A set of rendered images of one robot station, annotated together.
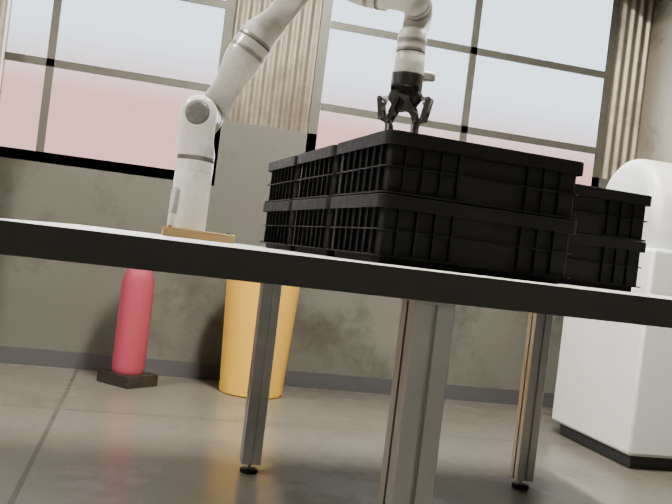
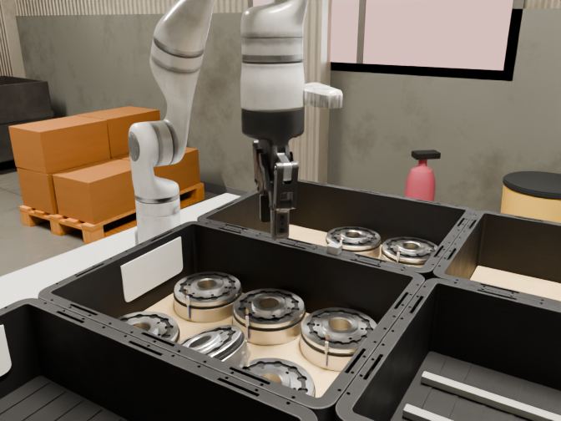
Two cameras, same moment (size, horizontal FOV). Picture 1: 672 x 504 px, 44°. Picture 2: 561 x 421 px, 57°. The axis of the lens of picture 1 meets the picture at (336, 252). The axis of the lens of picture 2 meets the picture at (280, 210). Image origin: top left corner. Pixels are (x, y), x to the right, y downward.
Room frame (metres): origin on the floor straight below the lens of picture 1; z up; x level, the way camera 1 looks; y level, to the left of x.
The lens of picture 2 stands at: (1.55, -0.59, 1.24)
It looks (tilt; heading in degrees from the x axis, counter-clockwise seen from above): 20 degrees down; 49
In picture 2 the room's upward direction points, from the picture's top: straight up
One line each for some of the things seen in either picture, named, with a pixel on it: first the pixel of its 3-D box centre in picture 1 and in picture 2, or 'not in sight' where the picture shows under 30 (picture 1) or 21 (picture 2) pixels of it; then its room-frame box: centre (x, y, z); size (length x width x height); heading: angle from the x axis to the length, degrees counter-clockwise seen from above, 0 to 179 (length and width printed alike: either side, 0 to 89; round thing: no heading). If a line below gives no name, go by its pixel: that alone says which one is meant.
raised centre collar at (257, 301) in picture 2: not in sight; (269, 304); (1.96, -0.09, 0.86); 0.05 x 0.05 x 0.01
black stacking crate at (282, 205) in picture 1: (345, 234); not in sight; (2.18, -0.02, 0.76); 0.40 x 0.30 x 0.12; 108
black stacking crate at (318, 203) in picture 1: (388, 236); not in sight; (1.89, -0.11, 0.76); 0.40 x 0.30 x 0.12; 108
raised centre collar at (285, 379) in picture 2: not in sight; (269, 382); (1.85, -0.22, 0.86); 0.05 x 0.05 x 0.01
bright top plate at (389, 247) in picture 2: not in sight; (411, 249); (2.28, -0.10, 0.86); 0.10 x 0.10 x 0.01
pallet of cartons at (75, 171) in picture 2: not in sight; (114, 166); (2.93, 2.74, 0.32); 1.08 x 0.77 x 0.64; 13
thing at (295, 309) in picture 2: not in sight; (269, 306); (1.96, -0.09, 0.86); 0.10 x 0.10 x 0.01
